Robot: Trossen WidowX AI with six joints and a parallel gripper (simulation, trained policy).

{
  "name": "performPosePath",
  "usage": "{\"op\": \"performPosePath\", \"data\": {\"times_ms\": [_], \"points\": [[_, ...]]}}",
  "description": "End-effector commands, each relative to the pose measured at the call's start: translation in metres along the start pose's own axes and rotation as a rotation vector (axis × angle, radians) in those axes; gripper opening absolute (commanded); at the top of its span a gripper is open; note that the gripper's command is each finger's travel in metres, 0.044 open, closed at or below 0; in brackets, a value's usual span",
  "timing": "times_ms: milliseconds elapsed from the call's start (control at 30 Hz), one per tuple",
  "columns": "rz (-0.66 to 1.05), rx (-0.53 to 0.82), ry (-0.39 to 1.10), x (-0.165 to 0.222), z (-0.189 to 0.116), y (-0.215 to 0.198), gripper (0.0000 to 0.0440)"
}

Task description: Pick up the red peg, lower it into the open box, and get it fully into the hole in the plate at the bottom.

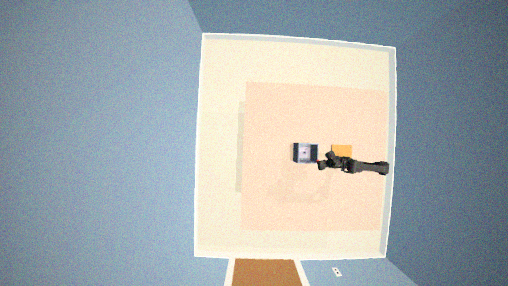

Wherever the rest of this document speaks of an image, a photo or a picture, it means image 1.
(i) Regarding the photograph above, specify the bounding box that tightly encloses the white flat plate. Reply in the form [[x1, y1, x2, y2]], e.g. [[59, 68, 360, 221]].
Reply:
[[300, 147, 310, 158]]

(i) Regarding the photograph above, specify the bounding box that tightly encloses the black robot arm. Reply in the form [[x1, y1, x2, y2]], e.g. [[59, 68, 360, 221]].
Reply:
[[325, 150, 390, 176]]

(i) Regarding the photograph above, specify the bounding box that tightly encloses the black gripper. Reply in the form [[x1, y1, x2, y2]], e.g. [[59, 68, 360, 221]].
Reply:
[[317, 156, 341, 171]]

